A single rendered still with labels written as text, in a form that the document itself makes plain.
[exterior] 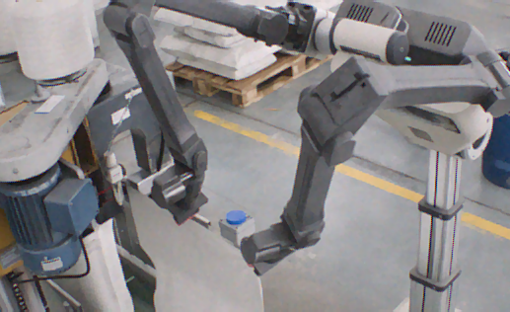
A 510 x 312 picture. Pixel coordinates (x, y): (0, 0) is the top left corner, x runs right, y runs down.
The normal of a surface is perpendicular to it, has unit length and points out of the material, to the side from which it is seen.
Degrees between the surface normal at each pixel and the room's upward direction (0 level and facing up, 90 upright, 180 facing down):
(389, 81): 36
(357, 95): 55
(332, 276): 0
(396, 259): 0
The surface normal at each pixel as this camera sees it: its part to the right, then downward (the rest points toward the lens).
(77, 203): 0.94, 0.09
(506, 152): -0.64, 0.49
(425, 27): -0.51, -0.38
